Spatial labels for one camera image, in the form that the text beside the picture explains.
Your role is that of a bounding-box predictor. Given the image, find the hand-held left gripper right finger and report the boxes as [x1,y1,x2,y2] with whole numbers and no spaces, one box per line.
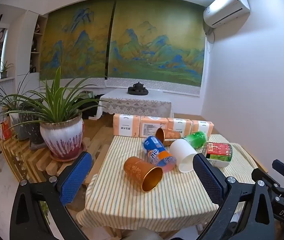
[193,153,276,240]

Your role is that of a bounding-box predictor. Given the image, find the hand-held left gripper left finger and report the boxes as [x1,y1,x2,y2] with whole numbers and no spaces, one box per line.
[9,151,93,240]

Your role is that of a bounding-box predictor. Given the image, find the orange metallic cup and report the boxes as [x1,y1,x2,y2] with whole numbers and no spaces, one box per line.
[124,156,163,193]
[156,128,182,147]

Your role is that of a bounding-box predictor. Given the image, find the red and green label cup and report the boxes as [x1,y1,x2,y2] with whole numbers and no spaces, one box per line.
[202,142,233,168]

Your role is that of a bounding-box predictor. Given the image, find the white paper cup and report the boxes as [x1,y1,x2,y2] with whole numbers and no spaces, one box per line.
[169,139,198,173]

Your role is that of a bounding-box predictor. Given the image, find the blue printed plastic cup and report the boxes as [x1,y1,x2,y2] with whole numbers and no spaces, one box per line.
[142,135,177,173]

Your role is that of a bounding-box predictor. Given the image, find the green plastic bottle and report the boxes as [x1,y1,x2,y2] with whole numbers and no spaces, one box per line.
[182,131,208,148]

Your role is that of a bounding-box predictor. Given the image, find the spider plant in glazed pot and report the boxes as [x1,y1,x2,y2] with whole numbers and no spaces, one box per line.
[9,66,103,162]

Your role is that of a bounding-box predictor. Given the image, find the orange tissue pack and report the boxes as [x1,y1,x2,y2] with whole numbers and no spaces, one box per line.
[139,116,169,138]
[167,117,193,138]
[191,120,214,138]
[113,114,141,137]

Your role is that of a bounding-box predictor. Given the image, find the wooden plant rack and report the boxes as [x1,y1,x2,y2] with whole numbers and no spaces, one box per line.
[1,125,112,183]

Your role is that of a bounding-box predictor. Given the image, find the striped tablecloth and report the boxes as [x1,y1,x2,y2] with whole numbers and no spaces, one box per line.
[76,134,259,233]

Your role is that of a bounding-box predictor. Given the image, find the black bag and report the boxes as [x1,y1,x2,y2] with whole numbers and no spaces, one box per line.
[78,94,105,119]

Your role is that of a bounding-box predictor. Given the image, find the plant in dark speckled pot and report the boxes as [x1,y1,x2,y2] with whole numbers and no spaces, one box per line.
[0,72,45,141]

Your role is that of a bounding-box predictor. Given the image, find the red box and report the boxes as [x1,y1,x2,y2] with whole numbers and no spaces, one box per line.
[2,121,12,140]

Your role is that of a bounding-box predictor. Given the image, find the table with lace cloth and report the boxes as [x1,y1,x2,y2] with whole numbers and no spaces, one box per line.
[99,88,174,118]

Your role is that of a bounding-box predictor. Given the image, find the black tea set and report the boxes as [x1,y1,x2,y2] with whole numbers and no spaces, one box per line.
[128,82,149,96]

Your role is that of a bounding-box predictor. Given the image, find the small potted plant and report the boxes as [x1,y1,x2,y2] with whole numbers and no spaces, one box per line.
[0,61,15,79]

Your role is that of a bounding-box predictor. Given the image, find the white air conditioner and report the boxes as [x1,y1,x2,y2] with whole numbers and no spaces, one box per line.
[203,0,251,28]

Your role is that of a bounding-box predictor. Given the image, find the landscape painting wall hanging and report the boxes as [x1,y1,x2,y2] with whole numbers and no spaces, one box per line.
[106,0,206,95]
[39,1,115,82]

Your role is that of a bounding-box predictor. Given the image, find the wooden wall shelf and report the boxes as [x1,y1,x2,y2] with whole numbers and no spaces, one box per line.
[29,15,48,73]

